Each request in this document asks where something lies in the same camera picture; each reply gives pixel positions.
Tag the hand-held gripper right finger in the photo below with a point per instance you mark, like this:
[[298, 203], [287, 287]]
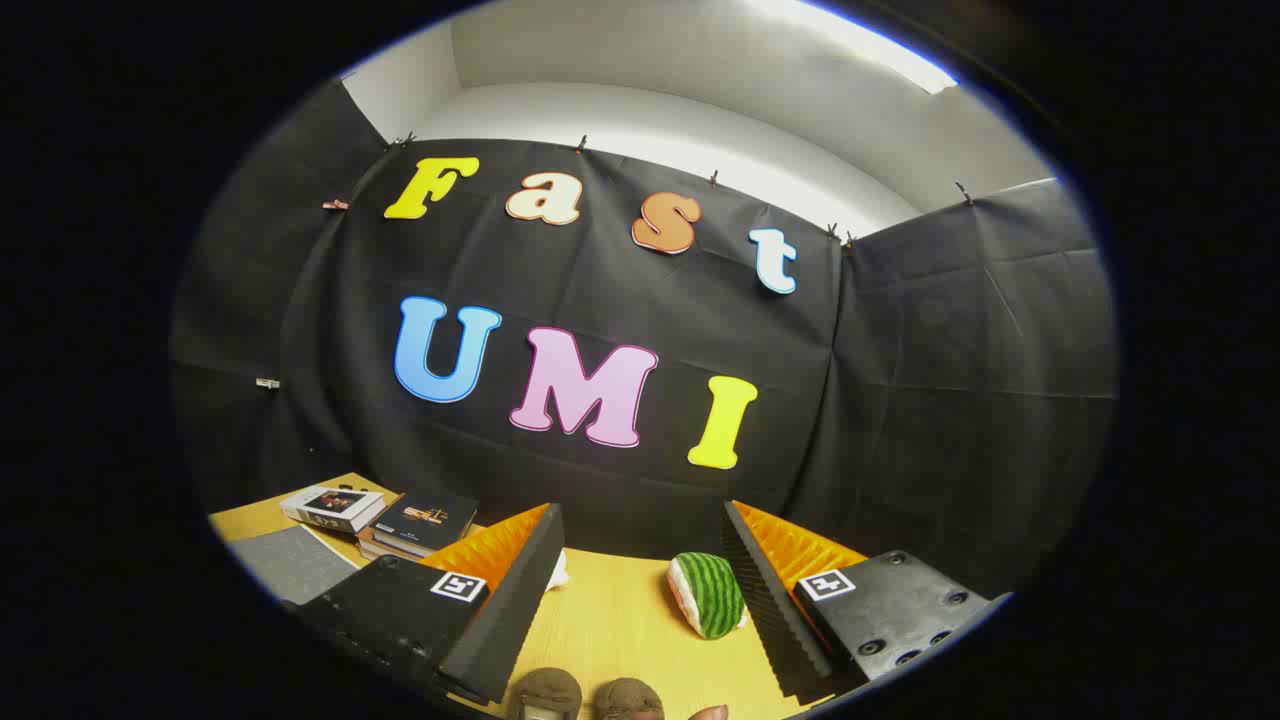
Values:
[[775, 610]]

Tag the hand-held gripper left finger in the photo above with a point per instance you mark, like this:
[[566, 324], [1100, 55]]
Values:
[[510, 610]]

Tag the brown suede shoe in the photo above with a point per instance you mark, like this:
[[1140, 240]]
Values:
[[630, 698], [545, 690]]

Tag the foldable fabric storage box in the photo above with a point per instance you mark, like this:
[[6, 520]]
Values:
[[290, 565]]

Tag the white plush toy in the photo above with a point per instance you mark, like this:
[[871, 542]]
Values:
[[557, 572]]

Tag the watermelon slice plush toy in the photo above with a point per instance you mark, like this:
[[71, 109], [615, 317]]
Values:
[[712, 595]]

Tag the dark cover book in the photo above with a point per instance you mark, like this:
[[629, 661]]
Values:
[[425, 520]]

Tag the brown cover book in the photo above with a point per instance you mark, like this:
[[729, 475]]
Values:
[[385, 543], [380, 553]]

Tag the white cover book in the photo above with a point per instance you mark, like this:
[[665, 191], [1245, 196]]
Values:
[[330, 505]]

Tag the black backdrop cloth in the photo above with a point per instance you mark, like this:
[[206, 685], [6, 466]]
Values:
[[600, 270]]

